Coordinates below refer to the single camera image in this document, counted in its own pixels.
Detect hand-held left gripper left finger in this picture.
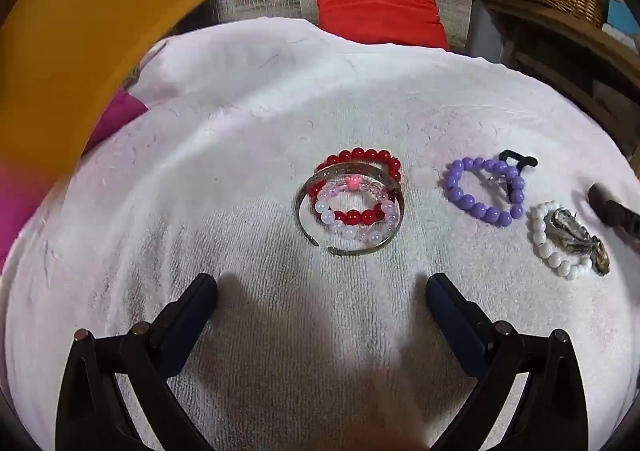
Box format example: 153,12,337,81
55,273,219,451

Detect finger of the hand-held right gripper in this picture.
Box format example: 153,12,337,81
588,183,640,243

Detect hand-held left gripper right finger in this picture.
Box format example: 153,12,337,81
425,273,590,451

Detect black hair tie with crystal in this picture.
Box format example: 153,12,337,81
481,149,539,196

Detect purple bead bracelet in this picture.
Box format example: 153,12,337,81
445,157,526,226

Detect metal cuff bangle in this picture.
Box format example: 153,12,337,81
294,162,407,258

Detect orange cardboard box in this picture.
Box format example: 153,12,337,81
0,0,323,182

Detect wooden shelf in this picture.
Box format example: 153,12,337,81
480,0,640,156

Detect pink cushion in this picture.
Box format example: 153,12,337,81
0,92,150,272

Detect patterned brown cloth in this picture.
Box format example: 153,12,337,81
125,62,151,89

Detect red cushion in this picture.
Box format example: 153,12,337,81
311,0,450,50

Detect pink and white bead bracelet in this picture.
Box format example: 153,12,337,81
313,175,402,241

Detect red bead bracelet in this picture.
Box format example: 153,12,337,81
309,147,403,227

